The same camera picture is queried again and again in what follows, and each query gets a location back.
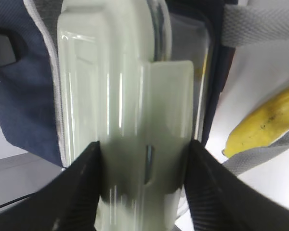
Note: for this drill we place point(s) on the green lid glass lunch box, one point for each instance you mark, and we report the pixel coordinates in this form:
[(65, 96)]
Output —
[(133, 77)]

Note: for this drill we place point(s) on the navy blue lunch bag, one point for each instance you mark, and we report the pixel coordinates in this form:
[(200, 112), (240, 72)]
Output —
[(30, 101)]

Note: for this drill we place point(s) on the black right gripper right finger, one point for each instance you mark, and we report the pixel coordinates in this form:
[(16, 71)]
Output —
[(219, 201)]

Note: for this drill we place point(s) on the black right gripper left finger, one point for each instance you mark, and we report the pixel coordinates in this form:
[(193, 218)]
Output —
[(68, 203)]

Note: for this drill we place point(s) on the yellow banana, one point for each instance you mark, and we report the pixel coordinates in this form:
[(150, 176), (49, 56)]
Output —
[(261, 127)]

